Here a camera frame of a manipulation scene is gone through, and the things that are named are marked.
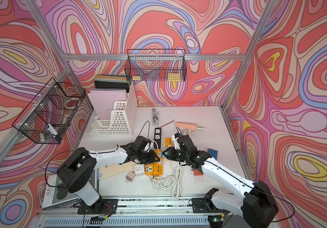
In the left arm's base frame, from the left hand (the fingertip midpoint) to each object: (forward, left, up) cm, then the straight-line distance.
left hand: (159, 161), depth 86 cm
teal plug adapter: (-2, -2, +10) cm, 11 cm away
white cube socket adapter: (-6, +12, +2) cm, 13 cm away
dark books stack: (+45, +35, +27) cm, 63 cm away
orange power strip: (+15, -6, -1) cm, 16 cm away
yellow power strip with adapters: (-4, +1, +1) cm, 4 cm away
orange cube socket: (-7, -22, -1) cm, 23 cm away
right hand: (-1, -3, +8) cm, 9 cm away
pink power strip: (+29, -19, -1) cm, 34 cm away
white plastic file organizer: (+21, +26, +21) cm, 39 cm away
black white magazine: (-18, +55, -2) cm, 58 cm away
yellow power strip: (-4, +6, -2) cm, 8 cm away
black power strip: (+18, +2, -1) cm, 19 cm away
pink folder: (+32, +37, +20) cm, 53 cm away
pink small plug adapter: (-8, +17, -3) cm, 19 cm away
